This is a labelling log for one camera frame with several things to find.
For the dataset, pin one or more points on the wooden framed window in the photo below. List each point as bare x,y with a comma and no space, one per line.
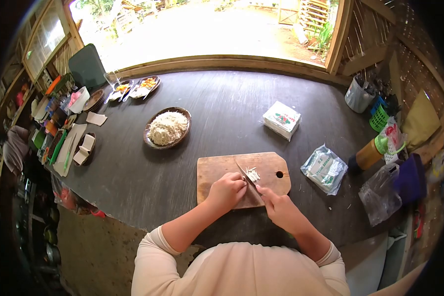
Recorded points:
46,40

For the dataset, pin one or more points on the white basket with red packet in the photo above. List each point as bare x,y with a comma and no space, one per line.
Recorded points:
394,135

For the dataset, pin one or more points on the dark green board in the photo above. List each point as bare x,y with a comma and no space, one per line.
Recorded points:
87,66

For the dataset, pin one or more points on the cluttered side counter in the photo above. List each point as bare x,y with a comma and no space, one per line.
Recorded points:
48,118

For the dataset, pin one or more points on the person's right thumb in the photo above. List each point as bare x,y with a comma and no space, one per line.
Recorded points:
268,205

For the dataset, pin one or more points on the white paper sheet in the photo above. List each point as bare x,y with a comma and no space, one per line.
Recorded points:
96,118

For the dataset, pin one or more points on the green plastic basket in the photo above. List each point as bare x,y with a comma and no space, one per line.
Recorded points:
379,120

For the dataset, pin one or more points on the wooden cutting board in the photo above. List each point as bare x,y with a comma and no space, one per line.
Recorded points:
222,166

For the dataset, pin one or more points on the person's right hand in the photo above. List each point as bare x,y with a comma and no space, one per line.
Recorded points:
285,214

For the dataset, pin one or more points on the brown oval dish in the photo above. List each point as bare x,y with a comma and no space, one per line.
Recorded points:
148,140

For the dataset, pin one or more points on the clear packet green print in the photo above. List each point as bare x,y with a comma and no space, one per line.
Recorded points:
323,168

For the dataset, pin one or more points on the person's body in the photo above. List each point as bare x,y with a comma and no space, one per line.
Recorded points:
240,270

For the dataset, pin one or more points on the kitchen knife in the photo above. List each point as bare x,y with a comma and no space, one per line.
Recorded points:
247,177

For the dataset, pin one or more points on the blue plastic basket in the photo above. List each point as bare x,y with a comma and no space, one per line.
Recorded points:
377,103

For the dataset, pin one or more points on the brown dish with white papers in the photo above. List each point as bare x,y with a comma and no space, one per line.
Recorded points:
84,150

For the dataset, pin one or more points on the stack of brown plates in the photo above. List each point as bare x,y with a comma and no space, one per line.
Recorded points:
94,100

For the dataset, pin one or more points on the yellow cushion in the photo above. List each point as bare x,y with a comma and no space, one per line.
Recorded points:
421,120

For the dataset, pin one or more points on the person's left fingers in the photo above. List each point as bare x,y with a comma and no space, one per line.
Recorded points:
234,177

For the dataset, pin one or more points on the heap of white shredded food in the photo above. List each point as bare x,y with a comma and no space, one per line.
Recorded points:
168,127

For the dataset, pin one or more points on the person's left thumb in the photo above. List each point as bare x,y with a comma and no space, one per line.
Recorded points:
241,191

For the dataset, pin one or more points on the white packet red green print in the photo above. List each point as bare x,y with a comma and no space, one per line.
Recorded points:
281,119

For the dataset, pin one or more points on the grey bucket with utensils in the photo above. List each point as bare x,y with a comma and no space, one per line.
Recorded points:
357,99

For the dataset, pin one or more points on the person's left hand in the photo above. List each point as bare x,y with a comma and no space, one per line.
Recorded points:
225,192

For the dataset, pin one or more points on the clear plastic bag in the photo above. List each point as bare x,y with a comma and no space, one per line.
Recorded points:
379,196

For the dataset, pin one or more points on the clear drinking glass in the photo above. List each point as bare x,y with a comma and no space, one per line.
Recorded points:
112,79

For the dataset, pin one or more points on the pile of white cut strips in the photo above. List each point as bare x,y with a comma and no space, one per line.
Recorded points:
253,174

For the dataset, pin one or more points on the brown dish with orange food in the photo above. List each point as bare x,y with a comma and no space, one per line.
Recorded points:
146,86
121,89

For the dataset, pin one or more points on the amber bottle green cap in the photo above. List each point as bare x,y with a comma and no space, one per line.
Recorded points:
368,154

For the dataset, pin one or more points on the white container with pink item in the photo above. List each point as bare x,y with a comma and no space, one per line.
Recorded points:
78,100

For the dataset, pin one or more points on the person's right index finger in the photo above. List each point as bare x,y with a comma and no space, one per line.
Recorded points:
268,192

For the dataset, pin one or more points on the blue purple container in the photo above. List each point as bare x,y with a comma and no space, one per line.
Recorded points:
410,179

